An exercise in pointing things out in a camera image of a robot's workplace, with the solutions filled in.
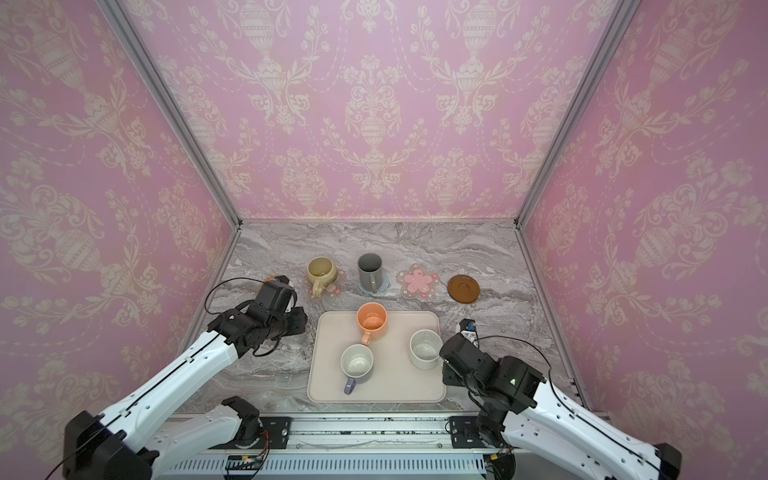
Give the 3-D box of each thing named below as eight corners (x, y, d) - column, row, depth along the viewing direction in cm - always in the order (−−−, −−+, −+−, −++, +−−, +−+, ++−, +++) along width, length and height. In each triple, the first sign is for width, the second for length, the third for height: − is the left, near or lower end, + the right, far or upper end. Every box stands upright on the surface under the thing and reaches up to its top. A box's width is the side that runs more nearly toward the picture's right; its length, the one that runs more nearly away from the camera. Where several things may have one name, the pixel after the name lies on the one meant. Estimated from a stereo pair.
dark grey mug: (360, 299, 101) (356, 278, 92) (362, 273, 108) (359, 252, 98) (382, 298, 101) (381, 278, 92) (382, 273, 108) (381, 252, 98)
